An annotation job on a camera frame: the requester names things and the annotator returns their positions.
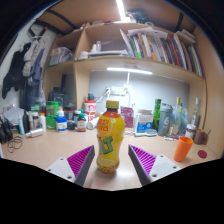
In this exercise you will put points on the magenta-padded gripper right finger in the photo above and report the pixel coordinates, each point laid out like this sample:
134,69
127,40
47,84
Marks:
145,161

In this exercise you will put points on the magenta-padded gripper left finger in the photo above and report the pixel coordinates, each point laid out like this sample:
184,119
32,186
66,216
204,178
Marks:
78,163

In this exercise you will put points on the yellow drink bottle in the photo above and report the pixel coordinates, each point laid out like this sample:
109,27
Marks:
110,140

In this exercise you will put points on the orange plastic cup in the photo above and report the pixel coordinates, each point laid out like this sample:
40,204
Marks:
182,148

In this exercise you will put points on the blue white carton box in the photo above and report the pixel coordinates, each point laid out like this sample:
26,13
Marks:
145,121

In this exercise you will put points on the white bottle blue label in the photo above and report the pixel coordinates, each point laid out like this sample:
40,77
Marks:
61,123

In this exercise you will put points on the pink pouch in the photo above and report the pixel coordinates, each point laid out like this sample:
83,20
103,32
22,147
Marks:
127,116

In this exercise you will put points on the tall green bottle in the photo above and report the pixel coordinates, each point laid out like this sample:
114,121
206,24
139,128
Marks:
157,111

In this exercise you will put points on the silver can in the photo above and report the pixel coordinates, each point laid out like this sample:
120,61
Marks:
34,132

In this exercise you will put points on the dark jar white lid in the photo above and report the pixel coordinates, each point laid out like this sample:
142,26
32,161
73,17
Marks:
190,131

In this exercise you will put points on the white canister red lid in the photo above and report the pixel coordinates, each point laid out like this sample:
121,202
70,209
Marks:
89,108

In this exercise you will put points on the clear glass bottle yellow cap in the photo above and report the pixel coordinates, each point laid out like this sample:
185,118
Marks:
177,115

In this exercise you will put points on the green canister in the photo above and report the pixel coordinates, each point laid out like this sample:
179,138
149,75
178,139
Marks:
51,113

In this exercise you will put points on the red round coaster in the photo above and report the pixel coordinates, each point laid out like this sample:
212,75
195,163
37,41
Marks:
202,154

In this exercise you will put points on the brown mug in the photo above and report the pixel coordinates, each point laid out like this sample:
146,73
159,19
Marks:
201,136

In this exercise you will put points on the green glass bottle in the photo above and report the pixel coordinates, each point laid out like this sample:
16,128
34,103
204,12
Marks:
181,111

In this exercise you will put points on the black bag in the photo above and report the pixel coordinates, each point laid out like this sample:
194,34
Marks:
5,130

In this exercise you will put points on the white bar desk lamp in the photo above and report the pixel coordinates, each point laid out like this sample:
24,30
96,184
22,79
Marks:
128,70

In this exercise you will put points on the grey blue hanging clothes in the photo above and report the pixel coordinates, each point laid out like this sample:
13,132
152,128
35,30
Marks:
35,73

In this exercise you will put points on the wooden shelf unit with books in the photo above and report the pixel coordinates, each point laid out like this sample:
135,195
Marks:
100,63

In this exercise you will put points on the dark hanging jacket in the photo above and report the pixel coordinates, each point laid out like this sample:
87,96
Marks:
13,76

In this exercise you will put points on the ceiling tube light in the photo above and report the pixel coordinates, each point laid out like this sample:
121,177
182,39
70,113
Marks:
120,10

